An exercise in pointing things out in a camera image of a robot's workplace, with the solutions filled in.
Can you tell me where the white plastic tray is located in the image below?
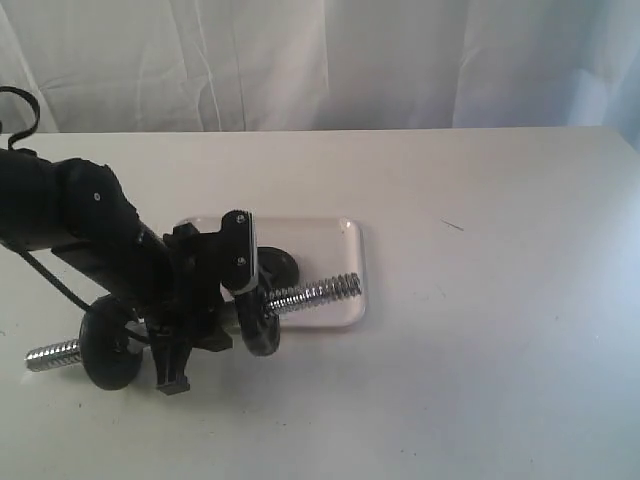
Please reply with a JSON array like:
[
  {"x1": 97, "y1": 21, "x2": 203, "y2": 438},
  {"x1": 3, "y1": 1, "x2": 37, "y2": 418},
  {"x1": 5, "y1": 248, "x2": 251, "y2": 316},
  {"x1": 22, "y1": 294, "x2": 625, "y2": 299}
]
[{"x1": 175, "y1": 215, "x2": 371, "y2": 329}]

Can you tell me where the silver threaded dumbbell bar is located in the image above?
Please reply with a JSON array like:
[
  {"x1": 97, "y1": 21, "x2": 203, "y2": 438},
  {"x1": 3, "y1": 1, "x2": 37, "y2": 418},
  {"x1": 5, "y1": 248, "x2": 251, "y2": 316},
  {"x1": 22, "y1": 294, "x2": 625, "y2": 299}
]
[{"x1": 25, "y1": 272, "x2": 366, "y2": 372}]

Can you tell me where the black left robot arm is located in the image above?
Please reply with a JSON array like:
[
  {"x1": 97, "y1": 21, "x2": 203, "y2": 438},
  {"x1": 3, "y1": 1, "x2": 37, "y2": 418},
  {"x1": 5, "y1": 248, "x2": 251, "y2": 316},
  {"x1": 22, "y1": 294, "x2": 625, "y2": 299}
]
[{"x1": 1, "y1": 150, "x2": 258, "y2": 395}]

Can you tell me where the white backdrop curtain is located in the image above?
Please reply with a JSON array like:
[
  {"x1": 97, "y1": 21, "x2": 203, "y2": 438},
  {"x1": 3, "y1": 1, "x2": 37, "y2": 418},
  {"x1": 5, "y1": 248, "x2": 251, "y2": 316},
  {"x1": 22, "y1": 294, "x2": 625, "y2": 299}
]
[{"x1": 1, "y1": 1, "x2": 639, "y2": 144}]

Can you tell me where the black weight plate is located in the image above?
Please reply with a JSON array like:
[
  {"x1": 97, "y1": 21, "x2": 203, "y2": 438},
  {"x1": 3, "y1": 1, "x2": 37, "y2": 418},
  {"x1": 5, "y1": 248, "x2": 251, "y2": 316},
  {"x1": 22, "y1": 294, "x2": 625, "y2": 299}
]
[
  {"x1": 235, "y1": 286, "x2": 281, "y2": 357},
  {"x1": 258, "y1": 246, "x2": 300, "y2": 289},
  {"x1": 79, "y1": 295, "x2": 143, "y2": 391}
]

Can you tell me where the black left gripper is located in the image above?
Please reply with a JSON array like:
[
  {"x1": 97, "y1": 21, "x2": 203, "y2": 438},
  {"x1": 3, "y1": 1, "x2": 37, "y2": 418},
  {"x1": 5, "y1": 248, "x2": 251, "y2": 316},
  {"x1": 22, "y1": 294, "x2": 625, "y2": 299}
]
[{"x1": 134, "y1": 210, "x2": 258, "y2": 396}]

